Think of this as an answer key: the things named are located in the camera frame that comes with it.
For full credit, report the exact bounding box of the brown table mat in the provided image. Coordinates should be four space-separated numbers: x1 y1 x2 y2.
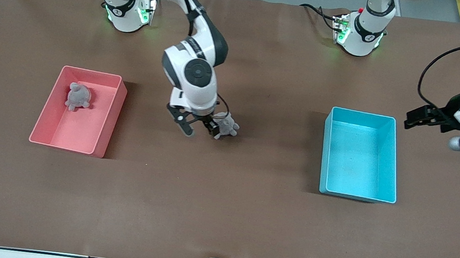
0 0 460 258

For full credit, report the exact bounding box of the black left base cable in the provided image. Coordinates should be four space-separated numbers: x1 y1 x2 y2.
297 3 340 31

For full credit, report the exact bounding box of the grey plush toy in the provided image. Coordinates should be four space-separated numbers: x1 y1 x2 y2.
64 82 93 113
212 117 241 142

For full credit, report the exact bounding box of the left arm base connector plate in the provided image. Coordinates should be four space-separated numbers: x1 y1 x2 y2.
330 13 352 46

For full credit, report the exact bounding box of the pink plastic box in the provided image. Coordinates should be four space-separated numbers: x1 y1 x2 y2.
28 63 129 160

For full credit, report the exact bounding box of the blue plastic box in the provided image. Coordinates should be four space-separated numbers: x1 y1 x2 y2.
317 105 407 206

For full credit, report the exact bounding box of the right arm base connector plate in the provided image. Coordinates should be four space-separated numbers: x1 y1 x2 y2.
136 0 158 27

